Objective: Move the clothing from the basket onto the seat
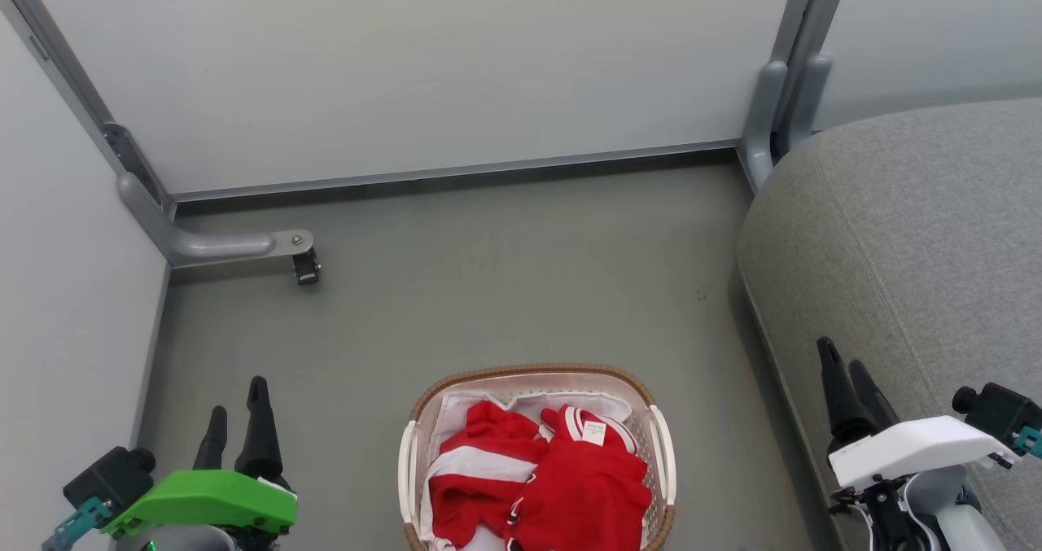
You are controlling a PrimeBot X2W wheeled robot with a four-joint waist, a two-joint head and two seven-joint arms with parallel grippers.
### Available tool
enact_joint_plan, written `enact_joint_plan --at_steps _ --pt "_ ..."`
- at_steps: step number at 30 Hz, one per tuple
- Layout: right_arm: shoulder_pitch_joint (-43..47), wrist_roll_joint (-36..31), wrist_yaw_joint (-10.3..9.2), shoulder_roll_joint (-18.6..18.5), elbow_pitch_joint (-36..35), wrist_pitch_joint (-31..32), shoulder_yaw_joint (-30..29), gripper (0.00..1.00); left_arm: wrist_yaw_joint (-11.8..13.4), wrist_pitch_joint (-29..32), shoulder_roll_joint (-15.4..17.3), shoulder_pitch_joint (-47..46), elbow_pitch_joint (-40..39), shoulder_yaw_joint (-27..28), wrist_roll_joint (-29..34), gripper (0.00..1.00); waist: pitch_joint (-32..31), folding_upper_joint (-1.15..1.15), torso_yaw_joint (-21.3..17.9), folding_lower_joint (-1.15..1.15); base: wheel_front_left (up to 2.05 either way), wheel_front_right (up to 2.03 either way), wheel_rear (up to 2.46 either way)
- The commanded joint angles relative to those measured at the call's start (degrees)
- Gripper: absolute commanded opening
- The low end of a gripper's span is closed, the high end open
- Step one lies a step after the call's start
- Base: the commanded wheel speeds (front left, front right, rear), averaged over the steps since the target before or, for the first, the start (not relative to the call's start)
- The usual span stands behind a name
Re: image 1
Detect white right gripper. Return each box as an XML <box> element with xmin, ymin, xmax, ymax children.
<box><xmin>816</xmin><ymin>337</ymin><xmax>1020</xmax><ymax>496</ymax></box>

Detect red garment with white band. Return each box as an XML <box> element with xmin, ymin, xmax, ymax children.
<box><xmin>427</xmin><ymin>400</ymin><xmax>551</xmax><ymax>549</ymax></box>

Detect grey fabric sofa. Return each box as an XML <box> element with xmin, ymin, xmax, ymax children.
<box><xmin>737</xmin><ymin>98</ymin><xmax>1042</xmax><ymax>551</ymax></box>

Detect grey partition post with caster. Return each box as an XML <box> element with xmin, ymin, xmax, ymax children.
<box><xmin>0</xmin><ymin>0</ymin><xmax>322</xmax><ymax>286</ymax></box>

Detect red lettered garment with label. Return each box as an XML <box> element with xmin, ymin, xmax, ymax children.
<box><xmin>505</xmin><ymin>405</ymin><xmax>654</xmax><ymax>551</ymax></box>

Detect black caster wheel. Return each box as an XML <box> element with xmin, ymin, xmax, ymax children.
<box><xmin>292</xmin><ymin>247</ymin><xmax>322</xmax><ymax>286</ymax></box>

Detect white basket with woven rim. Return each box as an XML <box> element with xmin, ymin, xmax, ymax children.
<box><xmin>397</xmin><ymin>363</ymin><xmax>678</xmax><ymax>551</ymax></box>

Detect grey aluminium panel rail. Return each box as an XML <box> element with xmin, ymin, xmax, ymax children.
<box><xmin>169</xmin><ymin>139</ymin><xmax>742</xmax><ymax>203</ymax></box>

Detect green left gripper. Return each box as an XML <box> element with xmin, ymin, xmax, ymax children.
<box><xmin>101</xmin><ymin>376</ymin><xmax>299</xmax><ymax>551</ymax></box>

